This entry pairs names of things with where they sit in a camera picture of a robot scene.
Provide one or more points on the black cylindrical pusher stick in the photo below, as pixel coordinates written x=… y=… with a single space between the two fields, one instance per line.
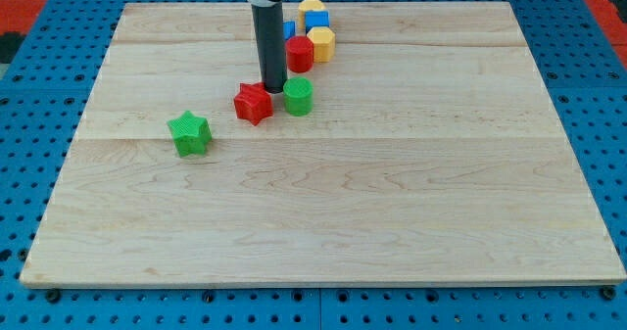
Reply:
x=268 y=27

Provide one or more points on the green star block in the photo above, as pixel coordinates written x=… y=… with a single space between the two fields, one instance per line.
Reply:
x=190 y=134

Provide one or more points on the red star block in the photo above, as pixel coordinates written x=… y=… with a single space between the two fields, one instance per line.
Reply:
x=253 y=103

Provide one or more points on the small blue block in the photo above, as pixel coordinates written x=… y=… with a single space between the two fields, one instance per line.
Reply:
x=289 y=29

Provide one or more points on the red cylinder block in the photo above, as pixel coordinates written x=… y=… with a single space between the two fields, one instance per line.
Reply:
x=299 y=54

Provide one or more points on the blue cube block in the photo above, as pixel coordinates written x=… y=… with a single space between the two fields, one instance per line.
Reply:
x=316 y=19

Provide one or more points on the yellow rounded block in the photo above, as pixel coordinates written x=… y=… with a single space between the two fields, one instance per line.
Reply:
x=305 y=6

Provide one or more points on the yellow hexagon block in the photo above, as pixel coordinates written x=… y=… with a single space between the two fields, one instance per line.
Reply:
x=323 y=39

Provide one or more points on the green cylinder block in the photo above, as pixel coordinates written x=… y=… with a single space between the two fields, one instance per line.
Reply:
x=298 y=96

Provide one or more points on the light wooden board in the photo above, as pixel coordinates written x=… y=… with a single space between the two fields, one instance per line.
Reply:
x=433 y=157

